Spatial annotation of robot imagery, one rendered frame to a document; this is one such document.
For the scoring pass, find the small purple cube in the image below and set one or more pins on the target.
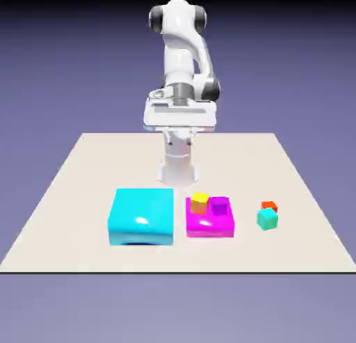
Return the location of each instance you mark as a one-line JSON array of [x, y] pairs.
[[219, 206]]

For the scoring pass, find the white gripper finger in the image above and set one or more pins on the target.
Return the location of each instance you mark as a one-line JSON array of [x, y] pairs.
[[169, 138], [190, 138]]

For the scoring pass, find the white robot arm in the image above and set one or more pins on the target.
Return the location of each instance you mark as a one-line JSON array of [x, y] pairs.
[[178, 42]]

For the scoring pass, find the small yellow cube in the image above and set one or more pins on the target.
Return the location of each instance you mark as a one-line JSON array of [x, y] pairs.
[[200, 202]]

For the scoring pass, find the small teal cube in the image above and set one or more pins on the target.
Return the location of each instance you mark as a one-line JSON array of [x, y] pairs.
[[267, 219]]

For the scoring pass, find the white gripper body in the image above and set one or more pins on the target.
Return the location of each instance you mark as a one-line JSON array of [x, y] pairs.
[[180, 119]]

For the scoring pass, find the large magenta box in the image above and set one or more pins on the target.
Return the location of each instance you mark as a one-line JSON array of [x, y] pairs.
[[208, 224]]

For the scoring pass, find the small red cube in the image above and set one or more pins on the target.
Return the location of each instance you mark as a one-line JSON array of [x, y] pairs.
[[269, 204]]

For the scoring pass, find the large cyan box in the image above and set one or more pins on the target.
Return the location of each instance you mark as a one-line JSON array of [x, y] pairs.
[[141, 212]]

